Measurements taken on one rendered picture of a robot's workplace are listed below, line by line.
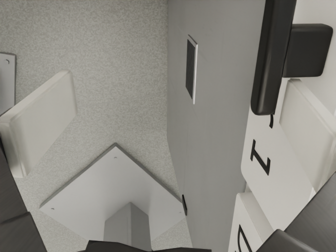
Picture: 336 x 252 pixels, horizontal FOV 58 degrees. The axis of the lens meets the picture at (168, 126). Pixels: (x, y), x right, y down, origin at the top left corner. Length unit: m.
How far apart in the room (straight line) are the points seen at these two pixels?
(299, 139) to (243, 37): 0.21
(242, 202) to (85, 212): 1.14
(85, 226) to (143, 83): 0.71
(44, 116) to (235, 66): 0.26
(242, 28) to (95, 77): 0.83
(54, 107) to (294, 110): 0.13
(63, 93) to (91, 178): 1.12
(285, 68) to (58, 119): 0.13
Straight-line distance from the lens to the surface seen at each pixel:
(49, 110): 0.17
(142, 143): 1.24
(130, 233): 1.24
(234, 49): 0.38
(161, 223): 1.48
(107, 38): 1.09
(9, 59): 1.15
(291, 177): 0.23
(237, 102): 0.37
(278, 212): 0.25
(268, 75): 0.17
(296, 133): 0.17
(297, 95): 0.17
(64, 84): 0.19
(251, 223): 0.31
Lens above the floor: 1.06
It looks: 61 degrees down
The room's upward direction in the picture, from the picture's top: 165 degrees clockwise
